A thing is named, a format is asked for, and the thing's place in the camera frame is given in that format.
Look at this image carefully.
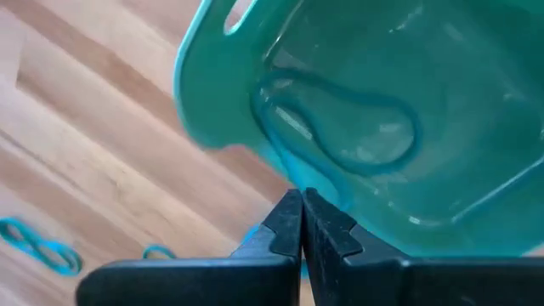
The wide blue rubber band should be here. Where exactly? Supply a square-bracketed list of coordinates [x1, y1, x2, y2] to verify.
[249, 67, 425, 178]

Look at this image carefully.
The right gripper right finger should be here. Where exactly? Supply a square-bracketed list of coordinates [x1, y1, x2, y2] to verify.
[303, 187, 544, 306]

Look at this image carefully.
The teal rubber band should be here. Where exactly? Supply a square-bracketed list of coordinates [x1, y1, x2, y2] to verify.
[0, 217, 83, 277]
[142, 243, 178, 260]

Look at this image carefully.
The teal plastic basket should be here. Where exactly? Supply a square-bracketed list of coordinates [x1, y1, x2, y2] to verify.
[173, 0, 544, 259]

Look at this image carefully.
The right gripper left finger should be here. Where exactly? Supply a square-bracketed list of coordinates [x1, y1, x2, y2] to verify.
[76, 189, 303, 306]

